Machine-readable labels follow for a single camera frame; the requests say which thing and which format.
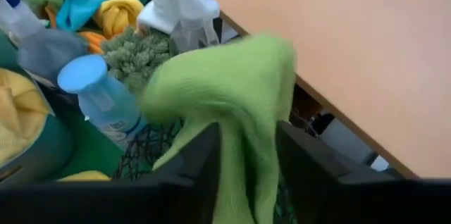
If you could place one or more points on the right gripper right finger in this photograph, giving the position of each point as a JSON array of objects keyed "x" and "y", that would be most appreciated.
[{"x": 306, "y": 167}]

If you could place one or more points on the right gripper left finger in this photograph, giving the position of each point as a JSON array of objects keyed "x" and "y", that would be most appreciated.
[{"x": 208, "y": 153}]

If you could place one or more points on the light blue capped bottle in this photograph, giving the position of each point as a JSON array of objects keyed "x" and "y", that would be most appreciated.
[{"x": 105, "y": 107}]

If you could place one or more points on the yellow microfiber towel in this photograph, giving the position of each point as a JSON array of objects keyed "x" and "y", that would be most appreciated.
[
  {"x": 17, "y": 111},
  {"x": 116, "y": 16},
  {"x": 84, "y": 176}
]

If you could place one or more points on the orange microfiber towel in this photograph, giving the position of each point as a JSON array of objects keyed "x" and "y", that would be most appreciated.
[{"x": 93, "y": 41}]

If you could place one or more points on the green cloth in basket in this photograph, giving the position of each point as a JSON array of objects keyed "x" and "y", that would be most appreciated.
[{"x": 148, "y": 153}]

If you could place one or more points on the green table mat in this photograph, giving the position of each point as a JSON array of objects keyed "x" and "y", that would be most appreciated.
[{"x": 91, "y": 153}]

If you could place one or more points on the light wooden desk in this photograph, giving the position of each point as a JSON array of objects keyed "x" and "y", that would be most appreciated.
[{"x": 352, "y": 58}]

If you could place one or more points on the green chenille duster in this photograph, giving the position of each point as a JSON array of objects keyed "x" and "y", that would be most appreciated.
[{"x": 134, "y": 58}]

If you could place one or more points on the clear spray bottle white trigger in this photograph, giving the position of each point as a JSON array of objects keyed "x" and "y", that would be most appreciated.
[{"x": 197, "y": 2}]

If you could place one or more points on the white spray bottle green trigger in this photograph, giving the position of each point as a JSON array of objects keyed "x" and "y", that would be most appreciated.
[{"x": 158, "y": 2}]

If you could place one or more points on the teal plastic bin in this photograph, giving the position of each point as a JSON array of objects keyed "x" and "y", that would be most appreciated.
[{"x": 46, "y": 146}]

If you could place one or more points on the grey spray bottle blue trigger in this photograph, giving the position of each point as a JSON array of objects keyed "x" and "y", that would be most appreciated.
[{"x": 46, "y": 51}]

